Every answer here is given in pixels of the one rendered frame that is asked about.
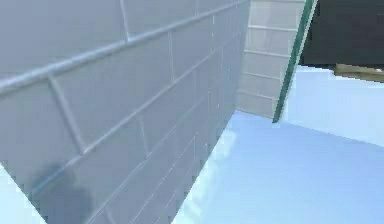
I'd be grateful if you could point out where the green door frame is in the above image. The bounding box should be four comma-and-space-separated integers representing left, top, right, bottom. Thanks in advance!
271, 0, 319, 124

